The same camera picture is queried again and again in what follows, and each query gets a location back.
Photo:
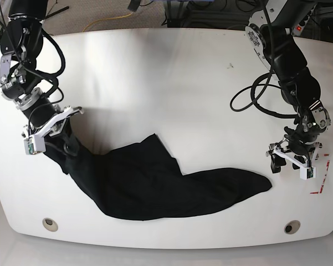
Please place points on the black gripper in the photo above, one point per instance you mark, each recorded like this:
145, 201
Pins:
39, 110
302, 138

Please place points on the black T-shirt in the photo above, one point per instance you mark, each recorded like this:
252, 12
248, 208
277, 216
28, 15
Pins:
143, 182

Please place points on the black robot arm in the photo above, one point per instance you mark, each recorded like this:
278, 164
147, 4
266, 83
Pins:
20, 44
270, 30

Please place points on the red tape rectangle marking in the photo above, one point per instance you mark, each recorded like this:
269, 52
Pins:
322, 164

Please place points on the white power strip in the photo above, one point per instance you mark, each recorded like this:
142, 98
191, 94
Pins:
298, 29

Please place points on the right table cable grommet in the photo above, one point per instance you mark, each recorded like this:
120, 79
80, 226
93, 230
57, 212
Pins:
292, 227

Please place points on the table cable grommet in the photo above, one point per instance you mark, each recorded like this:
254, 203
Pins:
292, 227
50, 224

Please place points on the left table cable grommet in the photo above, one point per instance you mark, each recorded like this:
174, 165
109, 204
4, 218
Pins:
50, 224

